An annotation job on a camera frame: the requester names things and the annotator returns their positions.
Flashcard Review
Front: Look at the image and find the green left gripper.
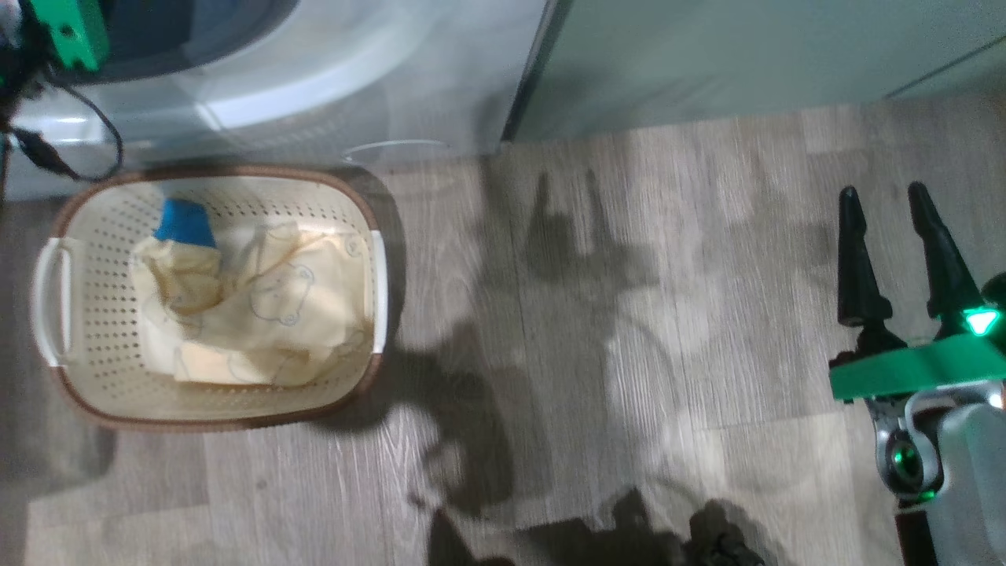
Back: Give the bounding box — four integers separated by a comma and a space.
24, 0, 112, 73

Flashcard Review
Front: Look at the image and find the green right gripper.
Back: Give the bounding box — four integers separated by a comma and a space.
828, 182, 1006, 504

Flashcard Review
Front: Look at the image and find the yellow patterned cloth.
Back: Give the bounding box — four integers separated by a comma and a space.
128, 198, 376, 388

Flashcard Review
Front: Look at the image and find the white front-load washing machine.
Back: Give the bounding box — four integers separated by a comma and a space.
0, 0, 553, 201

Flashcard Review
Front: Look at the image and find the cream perforated laundry basket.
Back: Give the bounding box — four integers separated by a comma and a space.
30, 164, 388, 433

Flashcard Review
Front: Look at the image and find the plain green cabinet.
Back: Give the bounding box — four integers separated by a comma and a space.
503, 0, 1006, 144

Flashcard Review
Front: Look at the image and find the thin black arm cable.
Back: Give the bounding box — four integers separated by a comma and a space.
6, 75, 125, 184

